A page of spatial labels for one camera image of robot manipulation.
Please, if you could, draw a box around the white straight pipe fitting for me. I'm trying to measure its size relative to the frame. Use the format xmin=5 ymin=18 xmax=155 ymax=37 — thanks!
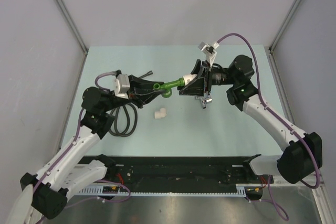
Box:
xmin=182 ymin=73 xmax=197 ymax=86

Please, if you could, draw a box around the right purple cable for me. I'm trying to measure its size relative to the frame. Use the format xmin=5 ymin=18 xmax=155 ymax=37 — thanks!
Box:
xmin=216 ymin=33 xmax=322 ymax=221

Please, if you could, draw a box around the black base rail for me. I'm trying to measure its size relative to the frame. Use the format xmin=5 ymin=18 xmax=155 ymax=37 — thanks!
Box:
xmin=76 ymin=155 xmax=279 ymax=193

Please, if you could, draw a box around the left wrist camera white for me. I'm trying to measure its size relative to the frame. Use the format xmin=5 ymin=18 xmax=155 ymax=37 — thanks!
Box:
xmin=113 ymin=74 xmax=130 ymax=99

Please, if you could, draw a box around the green plastic faucet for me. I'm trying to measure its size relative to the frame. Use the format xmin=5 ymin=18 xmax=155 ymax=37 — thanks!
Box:
xmin=153 ymin=78 xmax=185 ymax=98

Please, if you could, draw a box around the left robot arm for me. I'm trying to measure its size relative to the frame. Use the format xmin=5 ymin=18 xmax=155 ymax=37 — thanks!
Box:
xmin=6 ymin=71 xmax=166 ymax=223

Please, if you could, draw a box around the perforated cable tray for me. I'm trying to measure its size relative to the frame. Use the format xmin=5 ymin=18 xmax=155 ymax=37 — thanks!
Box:
xmin=76 ymin=183 xmax=263 ymax=198

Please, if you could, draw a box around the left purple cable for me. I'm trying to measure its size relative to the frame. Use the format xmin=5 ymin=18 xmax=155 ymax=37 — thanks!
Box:
xmin=26 ymin=69 xmax=132 ymax=222

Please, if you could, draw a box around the white elbow pipe fitting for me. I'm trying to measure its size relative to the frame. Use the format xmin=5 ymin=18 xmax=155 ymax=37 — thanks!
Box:
xmin=154 ymin=108 xmax=167 ymax=119

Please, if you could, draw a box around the purple cable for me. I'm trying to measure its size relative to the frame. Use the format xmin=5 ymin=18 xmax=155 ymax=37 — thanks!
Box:
xmin=26 ymin=69 xmax=132 ymax=222
xmin=216 ymin=33 xmax=322 ymax=221

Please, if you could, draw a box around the black flexible hose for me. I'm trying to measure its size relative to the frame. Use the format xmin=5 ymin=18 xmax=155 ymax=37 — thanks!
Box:
xmin=109 ymin=70 xmax=154 ymax=138

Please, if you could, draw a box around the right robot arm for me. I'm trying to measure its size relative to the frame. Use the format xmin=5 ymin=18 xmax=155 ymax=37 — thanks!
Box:
xmin=178 ymin=55 xmax=322 ymax=188

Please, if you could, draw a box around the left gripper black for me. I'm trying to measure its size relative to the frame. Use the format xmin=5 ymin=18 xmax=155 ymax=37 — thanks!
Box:
xmin=101 ymin=74 xmax=165 ymax=112

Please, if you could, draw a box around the chrome metal faucet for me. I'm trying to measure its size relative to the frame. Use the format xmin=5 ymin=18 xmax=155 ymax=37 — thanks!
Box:
xmin=195 ymin=96 xmax=213 ymax=109

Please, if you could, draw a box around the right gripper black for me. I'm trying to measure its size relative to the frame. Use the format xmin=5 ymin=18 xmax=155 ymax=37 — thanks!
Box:
xmin=178 ymin=59 xmax=238 ymax=97

